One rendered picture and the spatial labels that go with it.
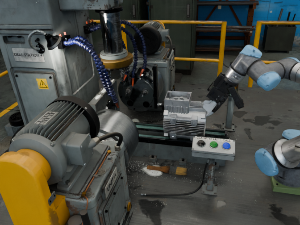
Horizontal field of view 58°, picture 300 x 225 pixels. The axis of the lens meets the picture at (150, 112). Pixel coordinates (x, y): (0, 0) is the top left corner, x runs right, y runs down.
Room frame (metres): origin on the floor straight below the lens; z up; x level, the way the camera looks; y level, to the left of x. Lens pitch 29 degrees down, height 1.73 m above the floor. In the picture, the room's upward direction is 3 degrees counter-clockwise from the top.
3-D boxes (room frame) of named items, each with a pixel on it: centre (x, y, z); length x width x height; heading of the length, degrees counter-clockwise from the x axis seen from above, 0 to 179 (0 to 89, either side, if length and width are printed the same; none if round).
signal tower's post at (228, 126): (1.42, -0.48, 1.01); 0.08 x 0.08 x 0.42; 75
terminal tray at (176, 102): (1.20, -0.14, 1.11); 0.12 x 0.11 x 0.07; 75
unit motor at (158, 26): (1.87, -0.07, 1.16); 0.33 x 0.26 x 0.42; 165
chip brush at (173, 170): (1.06, -0.07, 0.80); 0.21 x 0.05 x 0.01; 76
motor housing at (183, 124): (1.19, -0.18, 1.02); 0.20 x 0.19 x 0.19; 75
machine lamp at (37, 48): (1.10, 0.40, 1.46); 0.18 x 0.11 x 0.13; 75
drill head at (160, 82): (1.59, 0.04, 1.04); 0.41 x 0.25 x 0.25; 165
